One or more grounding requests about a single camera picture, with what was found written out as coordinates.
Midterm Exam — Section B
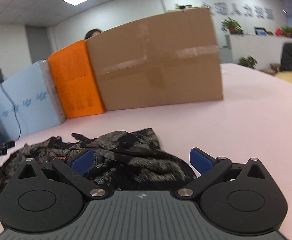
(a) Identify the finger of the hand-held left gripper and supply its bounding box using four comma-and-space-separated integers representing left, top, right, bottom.
0, 141, 16, 150

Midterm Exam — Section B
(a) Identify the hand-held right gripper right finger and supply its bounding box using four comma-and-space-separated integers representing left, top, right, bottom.
174, 147, 270, 201

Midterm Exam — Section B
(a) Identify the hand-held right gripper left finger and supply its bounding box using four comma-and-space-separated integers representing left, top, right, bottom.
17, 148, 112, 201

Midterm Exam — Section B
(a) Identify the dark lace-print shirt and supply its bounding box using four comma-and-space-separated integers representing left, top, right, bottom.
0, 128, 197, 200

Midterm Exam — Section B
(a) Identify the light blue foam board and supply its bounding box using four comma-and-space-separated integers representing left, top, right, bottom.
0, 59, 66, 142

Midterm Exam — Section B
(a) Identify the orange printed box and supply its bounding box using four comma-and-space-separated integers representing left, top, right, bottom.
48, 40, 106, 119

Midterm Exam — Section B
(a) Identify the brown cardboard box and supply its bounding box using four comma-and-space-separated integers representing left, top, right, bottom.
86, 7, 224, 112

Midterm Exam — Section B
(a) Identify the yellow plush cloth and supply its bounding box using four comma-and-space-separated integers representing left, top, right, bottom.
274, 70, 292, 90

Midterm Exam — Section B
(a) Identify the white reception counter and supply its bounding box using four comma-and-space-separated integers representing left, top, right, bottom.
226, 34, 292, 72

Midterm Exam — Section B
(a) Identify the person's dark head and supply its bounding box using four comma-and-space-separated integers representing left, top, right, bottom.
85, 29, 104, 40

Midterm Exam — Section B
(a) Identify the black cable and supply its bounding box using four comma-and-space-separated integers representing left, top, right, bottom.
0, 82, 22, 140

